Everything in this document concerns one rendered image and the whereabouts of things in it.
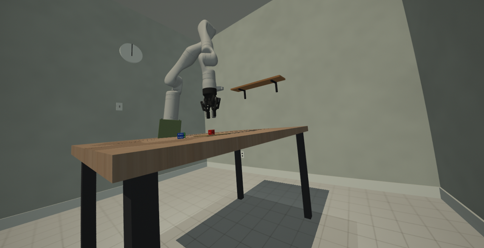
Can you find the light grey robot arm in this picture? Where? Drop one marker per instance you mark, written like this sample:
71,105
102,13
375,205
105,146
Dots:
207,58

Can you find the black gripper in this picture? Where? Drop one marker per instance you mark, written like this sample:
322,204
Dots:
210,100

